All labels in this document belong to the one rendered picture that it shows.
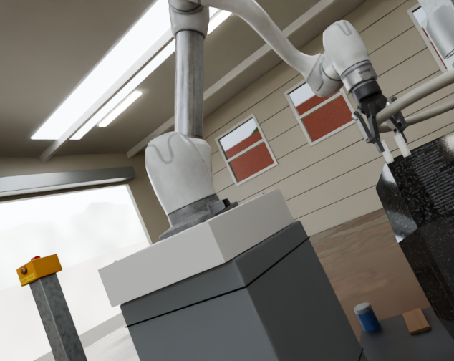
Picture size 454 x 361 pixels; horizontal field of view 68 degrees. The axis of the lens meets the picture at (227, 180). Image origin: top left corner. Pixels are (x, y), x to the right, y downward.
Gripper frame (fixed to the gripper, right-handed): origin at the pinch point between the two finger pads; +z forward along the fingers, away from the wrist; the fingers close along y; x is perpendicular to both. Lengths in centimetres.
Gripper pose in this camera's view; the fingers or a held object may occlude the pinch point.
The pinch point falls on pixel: (394, 149)
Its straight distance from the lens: 106.5
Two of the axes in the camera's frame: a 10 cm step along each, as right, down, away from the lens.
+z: 3.6, 9.2, -1.7
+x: 0.3, 1.7, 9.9
